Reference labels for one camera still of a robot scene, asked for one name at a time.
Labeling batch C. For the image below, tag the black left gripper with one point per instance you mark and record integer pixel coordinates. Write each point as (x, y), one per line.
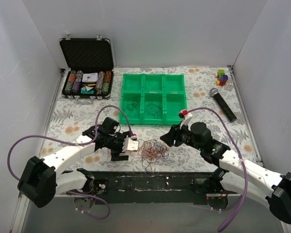
(120, 150)

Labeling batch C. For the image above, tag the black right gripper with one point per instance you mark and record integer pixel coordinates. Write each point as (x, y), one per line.
(175, 136)

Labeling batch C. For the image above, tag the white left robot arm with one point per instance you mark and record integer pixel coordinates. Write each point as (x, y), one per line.
(44, 178)

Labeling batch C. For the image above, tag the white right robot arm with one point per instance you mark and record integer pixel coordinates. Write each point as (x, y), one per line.
(270, 188)

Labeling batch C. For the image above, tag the green compartment tray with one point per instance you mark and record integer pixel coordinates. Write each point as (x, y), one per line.
(152, 99)

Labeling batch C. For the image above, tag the floral patterned table mat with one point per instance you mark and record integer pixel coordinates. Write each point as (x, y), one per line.
(70, 118)

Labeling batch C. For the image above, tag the black microphone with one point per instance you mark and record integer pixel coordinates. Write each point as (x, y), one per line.
(222, 104)

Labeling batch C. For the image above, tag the black poker chip case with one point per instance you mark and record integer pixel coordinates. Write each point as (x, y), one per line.
(89, 55)

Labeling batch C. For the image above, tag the colourful toy block figure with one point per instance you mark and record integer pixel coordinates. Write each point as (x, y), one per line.
(222, 78)

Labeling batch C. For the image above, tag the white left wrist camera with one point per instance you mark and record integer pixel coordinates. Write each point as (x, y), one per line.
(131, 143)

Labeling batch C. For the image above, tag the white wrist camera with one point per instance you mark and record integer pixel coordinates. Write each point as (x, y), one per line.
(131, 143)
(185, 117)

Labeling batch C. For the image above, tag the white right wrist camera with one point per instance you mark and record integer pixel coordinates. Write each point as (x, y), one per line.
(185, 117)

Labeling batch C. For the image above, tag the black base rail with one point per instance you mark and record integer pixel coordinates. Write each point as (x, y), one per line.
(157, 187)

